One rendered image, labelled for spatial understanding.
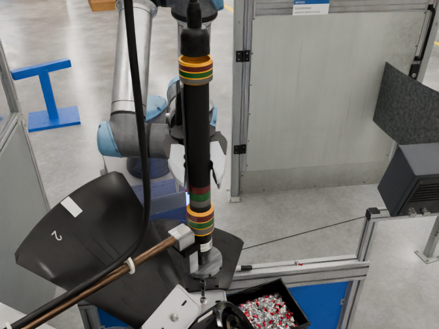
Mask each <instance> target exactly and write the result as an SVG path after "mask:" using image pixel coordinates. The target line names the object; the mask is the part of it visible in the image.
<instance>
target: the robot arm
mask: <svg viewBox="0 0 439 329"><path fill-rule="evenodd" d="M198 1H199V2H200V5H201V8H202V25H204V26H205V27H206V29H207V31H208V33H209V46H210V37H211V23H212V22H213V21H214V20H215V19H216V18H217V17H218V11H220V10H223V9H224V2H223V0H198ZM188 2H189V0H133V11H134V19H135V35H136V42H137V55H138V68H139V75H140V87H141V93H142V105H143V112H144V124H145V131H146V144H147V152H148V165H149V173H150V179H156V178H160V177H163V176H165V175H167V174H168V173H169V172H171V174H172V176H173V178H174V180H175V185H176V192H177V193H178V192H179V184H180V185H181V186H182V187H185V186H186V161H185V151H184V130H183V119H182V98H181V87H180V79H179V70H178V76H176V77H174V78H173V79H172V80H171V81H170V83H169V85H168V88H167V100H168V103H167V101H166V99H165V98H164V97H160V96H158V95H148V78H149V67H150V48H151V37H152V19H153V18H155V17H156V15H157V8H158V7H169V8H171V16H172V17H173V18H174V19H175V20H176V21H177V28H178V58H179V57H180V56H181V55H182V54H181V53H180V47H181V42H180V34H181V32H182V30H183V27H184V26H185V25H187V16H186V9H187V4H188ZM115 8H116V10H117V12H118V13H119V20H118V34H117V42H116V56H115V65H114V79H113V88H112V102H111V110H110V121H103V122H101V123H100V124H99V127H98V130H97V147H98V150H99V152H100V153H101V154H102V155H104V156H109V157H119V158H123V157H127V160H126V165H127V170H128V172H129V173H130V174H131V175H133V176H135V177H138V178H142V169H141V162H140V150H139V144H138V132H137V121H136V115H135V104H134V98H133V88H132V81H131V71H130V64H129V53H128V47H127V35H126V28H125V14H124V6H123V0H116V4H115ZM209 106H210V171H211V170H212V177H213V179H214V181H215V183H216V185H217V187H218V189H220V188H221V180H222V179H223V177H224V173H225V165H226V154H227V139H226V138H225V137H224V136H223V135H222V134H221V131H216V121H217V115H218V108H217V106H215V105H213V102H212V99H211V98H210V97H209Z"/></svg>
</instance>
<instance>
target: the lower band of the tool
mask: <svg viewBox="0 0 439 329"><path fill-rule="evenodd" d="M213 211H214V205H213V203H211V208H210V209H209V210H208V211H207V212H204V213H195V212H193V211H191V210H190V208H189V204H188V205H187V212H188V213H189V214H190V215H192V216H195V217H204V216H207V215H210V214H211V213H212V212H213ZM210 233H211V232H210ZM210 233H208V234H210ZM208 234H205V235H196V234H195V235H196V236H206V235H208Z"/></svg>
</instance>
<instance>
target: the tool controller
mask: <svg viewBox="0 0 439 329"><path fill-rule="evenodd" d="M378 191H379V193H380V195H381V197H382V200H383V202H384V204H385V206H386V208H387V210H388V211H389V214H390V216H391V217H396V216H403V215H408V216H409V217H410V218H413V217H415V216H416V215H417V214H422V216H423V217H426V216H428V215H430V214H431V213H439V142H438V143H428V144H410V145H401V146H399V147H398V148H397V150H396V152H395V154H394V156H393V158H392V159H391V162H390V163H389V166H388V167H387V170H386V171H385V174H384V175H383V177H382V179H381V181H380V183H379V185H378Z"/></svg>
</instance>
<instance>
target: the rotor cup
mask: <svg viewBox="0 0 439 329"><path fill-rule="evenodd" d="M210 311H212V314H211V315H209V316H207V317H206V318H204V319H203V320H201V321H200V322H198V320H199V319H200V318H201V317H203V316H204V315H206V314H207V313H209V312H210ZM235 328H238V329H254V328H253V326H252V324H251V322H250V321H249V320H248V318H247V316H245V314H244V313H243V312H242V311H241V310H240V309H239V308H238V307H237V306H236V305H234V304H232V303H231V302H228V301H222V302H218V303H217V304H215V305H213V306H212V307H210V308H209V309H207V310H206V311H204V312H203V313H201V314H200V315H198V317H197V318H196V319H195V320H194V321H193V323H192V324H191V325H190V327H189V328H188V329H235Z"/></svg>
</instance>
